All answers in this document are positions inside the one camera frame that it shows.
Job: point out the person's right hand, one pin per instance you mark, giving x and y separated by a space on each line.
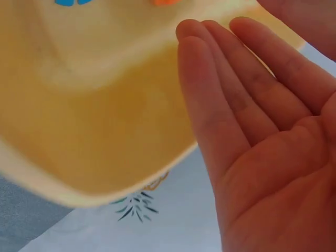
275 170

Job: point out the orange plastic piece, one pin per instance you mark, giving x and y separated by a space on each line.
165 2

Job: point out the yellow plastic basin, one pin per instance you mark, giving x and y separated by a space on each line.
92 118

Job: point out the blue plastic piece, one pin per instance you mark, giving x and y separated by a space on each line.
65 2

